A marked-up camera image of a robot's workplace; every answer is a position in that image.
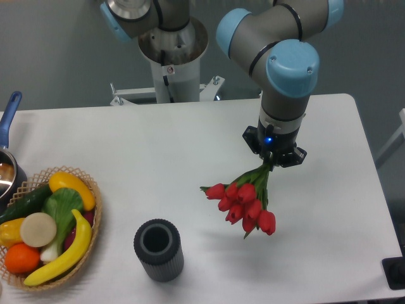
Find purple eggplant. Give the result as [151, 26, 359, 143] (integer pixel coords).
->
[63, 211, 94, 251]

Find green bok choy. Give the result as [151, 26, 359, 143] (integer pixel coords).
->
[40, 187, 84, 264]

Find red tulip bouquet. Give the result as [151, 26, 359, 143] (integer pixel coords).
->
[200, 162, 276, 237]

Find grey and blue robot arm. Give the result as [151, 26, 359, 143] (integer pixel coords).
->
[100, 1, 344, 168]

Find blue handled saucepan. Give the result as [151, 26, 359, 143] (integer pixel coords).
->
[1, 91, 27, 213]

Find white frame at right edge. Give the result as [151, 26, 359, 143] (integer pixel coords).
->
[375, 108, 404, 170]

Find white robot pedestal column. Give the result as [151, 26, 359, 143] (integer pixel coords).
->
[109, 15, 226, 107]

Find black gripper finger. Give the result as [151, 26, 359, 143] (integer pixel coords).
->
[271, 146, 307, 170]
[242, 126, 262, 155]

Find yellow bell pepper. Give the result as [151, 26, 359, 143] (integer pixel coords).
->
[0, 218, 25, 248]

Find yellow banana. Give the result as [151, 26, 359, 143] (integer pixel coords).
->
[23, 209, 92, 287]

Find orange fruit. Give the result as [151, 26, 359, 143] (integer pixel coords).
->
[4, 243, 40, 274]

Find beige round wooden disc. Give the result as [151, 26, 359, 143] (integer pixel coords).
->
[20, 212, 57, 248]

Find dark grey ribbed vase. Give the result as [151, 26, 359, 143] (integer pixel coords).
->
[134, 218, 184, 282]

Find woven wicker basket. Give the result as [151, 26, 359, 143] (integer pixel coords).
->
[1, 165, 103, 292]

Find black device at table edge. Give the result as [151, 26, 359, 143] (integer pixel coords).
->
[382, 256, 404, 290]

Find green cucumber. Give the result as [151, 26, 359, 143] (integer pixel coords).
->
[1, 184, 52, 224]

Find black cable on pedestal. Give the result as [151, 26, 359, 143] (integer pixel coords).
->
[159, 49, 175, 103]

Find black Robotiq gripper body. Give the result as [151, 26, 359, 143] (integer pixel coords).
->
[258, 117, 299, 162]

